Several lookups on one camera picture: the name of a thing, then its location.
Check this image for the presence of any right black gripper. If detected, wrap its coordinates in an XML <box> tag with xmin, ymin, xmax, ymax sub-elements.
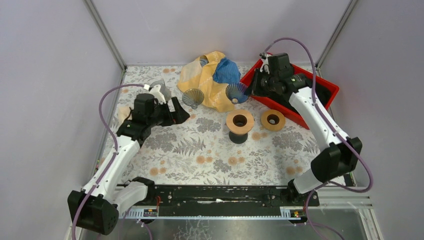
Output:
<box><xmin>244</xmin><ymin>68</ymin><xmax>278</xmax><ymax>98</ymax></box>

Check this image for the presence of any wooden ring holder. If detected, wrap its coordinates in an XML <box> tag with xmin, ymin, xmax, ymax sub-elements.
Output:
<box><xmin>225</xmin><ymin>109</ymin><xmax>255</xmax><ymax>135</ymax></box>
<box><xmin>260</xmin><ymin>109</ymin><xmax>286</xmax><ymax>132</ymax></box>

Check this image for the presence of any dark glass carafe red rim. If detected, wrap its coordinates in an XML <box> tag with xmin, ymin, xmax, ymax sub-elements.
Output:
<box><xmin>228</xmin><ymin>130</ymin><xmax>249</xmax><ymax>144</ymax></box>

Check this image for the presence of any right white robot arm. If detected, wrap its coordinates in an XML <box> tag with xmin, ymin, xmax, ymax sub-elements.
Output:
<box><xmin>250</xmin><ymin>53</ymin><xmax>363</xmax><ymax>206</ymax></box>

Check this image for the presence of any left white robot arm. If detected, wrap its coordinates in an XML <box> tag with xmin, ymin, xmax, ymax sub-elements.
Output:
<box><xmin>67</xmin><ymin>93</ymin><xmax>190</xmax><ymax>235</ymax></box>

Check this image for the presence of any orange filter holder box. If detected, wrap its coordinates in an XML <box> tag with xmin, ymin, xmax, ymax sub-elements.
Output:
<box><xmin>117</xmin><ymin>106</ymin><xmax>132</xmax><ymax>126</ymax></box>

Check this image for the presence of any clear grey glass dripper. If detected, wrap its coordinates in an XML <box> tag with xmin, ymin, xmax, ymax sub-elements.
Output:
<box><xmin>182</xmin><ymin>88</ymin><xmax>205</xmax><ymax>110</ymax></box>

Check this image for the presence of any clear glass pitcher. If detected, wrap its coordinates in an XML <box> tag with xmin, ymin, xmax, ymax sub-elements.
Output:
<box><xmin>151</xmin><ymin>79</ymin><xmax>172</xmax><ymax>101</ymax></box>

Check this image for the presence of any black cloth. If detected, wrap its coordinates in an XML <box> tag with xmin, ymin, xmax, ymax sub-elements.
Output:
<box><xmin>257</xmin><ymin>64</ymin><xmax>340</xmax><ymax>115</ymax></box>

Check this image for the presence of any blue cloth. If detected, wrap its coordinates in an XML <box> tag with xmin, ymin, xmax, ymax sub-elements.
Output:
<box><xmin>212</xmin><ymin>57</ymin><xmax>241</xmax><ymax>84</ymax></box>

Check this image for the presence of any yellow cloth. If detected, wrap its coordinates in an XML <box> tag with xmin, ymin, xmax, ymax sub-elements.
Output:
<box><xmin>177</xmin><ymin>51</ymin><xmax>235</xmax><ymax>113</ymax></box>

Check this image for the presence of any floral table mat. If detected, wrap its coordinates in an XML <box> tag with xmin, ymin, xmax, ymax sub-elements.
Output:
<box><xmin>95</xmin><ymin>64</ymin><xmax>346</xmax><ymax>186</ymax></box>

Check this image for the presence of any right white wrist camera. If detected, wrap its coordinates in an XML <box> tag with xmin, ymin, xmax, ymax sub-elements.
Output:
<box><xmin>259</xmin><ymin>52</ymin><xmax>271</xmax><ymax>74</ymax></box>

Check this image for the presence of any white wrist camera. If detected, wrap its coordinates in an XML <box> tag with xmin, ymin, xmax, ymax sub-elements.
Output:
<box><xmin>143</xmin><ymin>84</ymin><xmax>168</xmax><ymax>105</ymax></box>
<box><xmin>259</xmin><ymin>52</ymin><xmax>271</xmax><ymax>74</ymax></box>

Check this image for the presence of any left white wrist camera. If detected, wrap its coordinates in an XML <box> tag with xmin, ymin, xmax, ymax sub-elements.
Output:
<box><xmin>143</xmin><ymin>84</ymin><xmax>168</xmax><ymax>105</ymax></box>

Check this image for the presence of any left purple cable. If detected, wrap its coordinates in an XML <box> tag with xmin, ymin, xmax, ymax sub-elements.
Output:
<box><xmin>71</xmin><ymin>83</ymin><xmax>150</xmax><ymax>240</ymax></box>

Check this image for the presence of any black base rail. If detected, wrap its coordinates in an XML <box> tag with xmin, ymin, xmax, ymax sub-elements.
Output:
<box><xmin>135</xmin><ymin>184</ymin><xmax>308</xmax><ymax>218</ymax></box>

